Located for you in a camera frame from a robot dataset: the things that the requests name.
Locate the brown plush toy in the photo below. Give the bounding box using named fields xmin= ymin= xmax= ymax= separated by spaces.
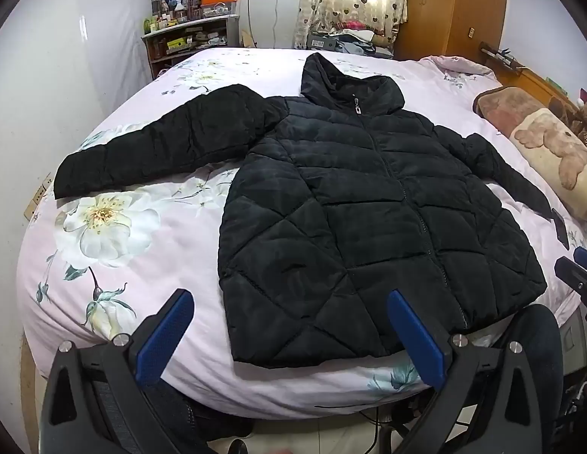
xmin=549 ymin=97 xmax=587 ymax=152

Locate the brown bear print pillow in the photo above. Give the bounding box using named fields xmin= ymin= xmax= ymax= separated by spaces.
xmin=472 ymin=86 xmax=587 ymax=221

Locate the orange lidded storage box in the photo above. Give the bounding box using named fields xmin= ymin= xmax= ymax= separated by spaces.
xmin=197 ymin=0 xmax=240 ymax=19

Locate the black floor cable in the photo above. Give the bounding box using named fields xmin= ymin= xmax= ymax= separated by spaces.
xmin=366 ymin=407 xmax=405 ymax=454

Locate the wall socket strip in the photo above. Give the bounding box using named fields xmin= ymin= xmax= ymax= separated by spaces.
xmin=23 ymin=173 xmax=55 ymax=222

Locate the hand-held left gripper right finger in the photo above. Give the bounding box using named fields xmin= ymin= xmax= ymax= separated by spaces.
xmin=387 ymin=289 xmax=566 ymax=454

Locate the pile of clothes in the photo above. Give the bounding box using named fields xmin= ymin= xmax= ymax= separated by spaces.
xmin=307 ymin=21 xmax=398 ymax=60

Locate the cluttered wooden shelf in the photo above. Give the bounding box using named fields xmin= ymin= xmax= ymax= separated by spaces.
xmin=141 ymin=14 xmax=241 ymax=80

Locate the group of bottles and boxes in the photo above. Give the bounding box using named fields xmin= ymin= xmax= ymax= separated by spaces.
xmin=143 ymin=0 xmax=190 ymax=34

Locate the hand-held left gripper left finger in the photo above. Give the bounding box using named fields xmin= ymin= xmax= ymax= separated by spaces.
xmin=40 ymin=288 xmax=195 ymax=454

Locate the wooden wardrobe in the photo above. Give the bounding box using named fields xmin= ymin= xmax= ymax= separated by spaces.
xmin=392 ymin=0 xmax=508 ymax=62

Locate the bed with floral pink sheet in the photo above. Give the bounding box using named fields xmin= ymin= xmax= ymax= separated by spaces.
xmin=16 ymin=46 xmax=587 ymax=419

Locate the black puffer jacket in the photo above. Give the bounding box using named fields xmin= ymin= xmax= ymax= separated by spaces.
xmin=53 ymin=52 xmax=552 ymax=370

